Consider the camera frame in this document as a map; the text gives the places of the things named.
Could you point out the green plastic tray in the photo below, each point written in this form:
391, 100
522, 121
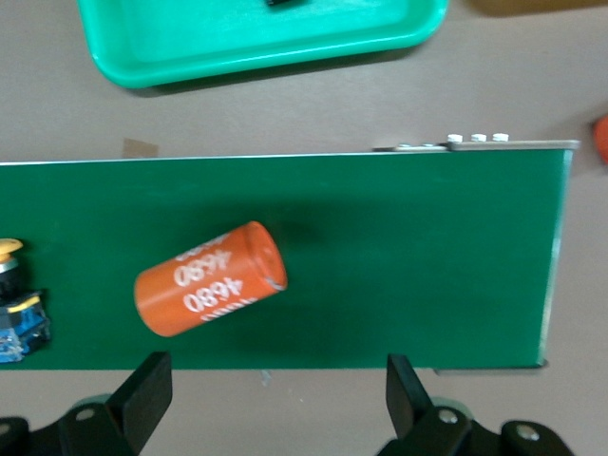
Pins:
237, 43

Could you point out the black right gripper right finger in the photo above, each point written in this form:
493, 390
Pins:
413, 418

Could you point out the yellow plastic tray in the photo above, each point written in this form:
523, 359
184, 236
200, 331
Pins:
537, 5

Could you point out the yellow mushroom push button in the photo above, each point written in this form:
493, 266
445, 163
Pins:
19, 309

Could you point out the green conveyor belt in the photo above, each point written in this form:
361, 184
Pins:
404, 261

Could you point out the orange cylinder with white print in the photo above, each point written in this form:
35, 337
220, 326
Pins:
209, 280
602, 140

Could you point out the green mushroom push button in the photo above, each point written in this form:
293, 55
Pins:
280, 2

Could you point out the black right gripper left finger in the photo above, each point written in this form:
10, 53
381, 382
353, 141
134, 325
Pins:
142, 385

